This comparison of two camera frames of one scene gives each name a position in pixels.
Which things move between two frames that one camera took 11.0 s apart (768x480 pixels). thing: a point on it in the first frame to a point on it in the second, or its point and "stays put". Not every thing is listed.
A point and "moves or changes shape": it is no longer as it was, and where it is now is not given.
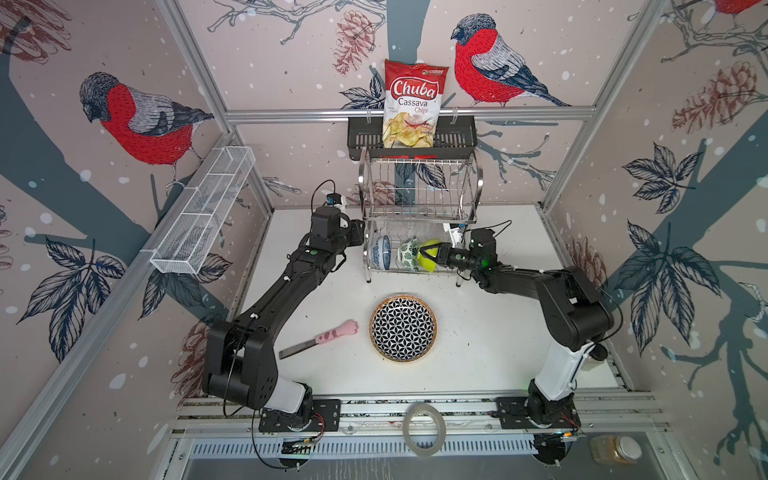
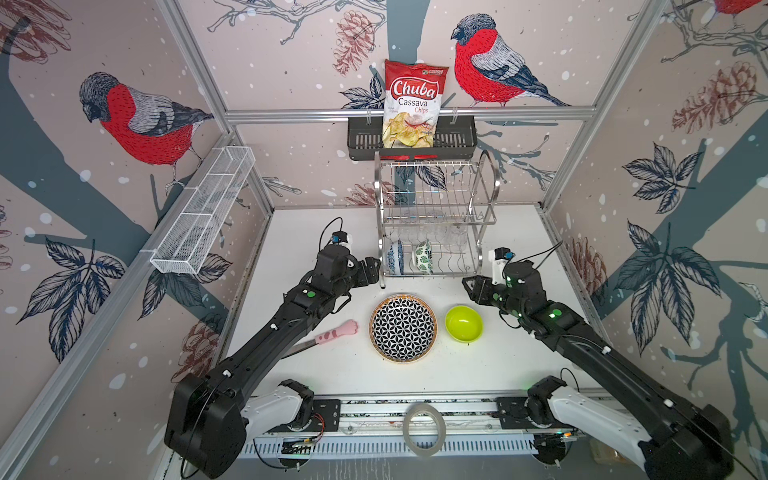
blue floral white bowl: (381, 251) to (391, 257)
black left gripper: (356, 232) to (373, 272)
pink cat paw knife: (348, 328) stays put
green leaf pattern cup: (408, 253) moves or changes shape
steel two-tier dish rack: (415, 208) moves or changes shape
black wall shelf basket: (454, 140) stays put
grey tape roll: (441, 424) stays put
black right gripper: (443, 255) to (479, 286)
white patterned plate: (403, 328) stays put
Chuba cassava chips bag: (412, 104) stays put
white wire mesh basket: (183, 248) stays put
